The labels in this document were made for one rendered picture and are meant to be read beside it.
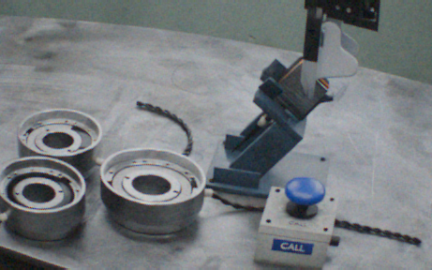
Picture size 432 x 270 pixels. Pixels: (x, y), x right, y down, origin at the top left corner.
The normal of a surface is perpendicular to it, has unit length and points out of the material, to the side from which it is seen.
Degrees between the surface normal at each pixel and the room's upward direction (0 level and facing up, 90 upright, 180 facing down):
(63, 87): 0
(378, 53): 90
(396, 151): 0
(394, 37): 90
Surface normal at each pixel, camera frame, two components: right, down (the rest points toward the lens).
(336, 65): -0.17, 0.40
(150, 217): 0.04, 0.48
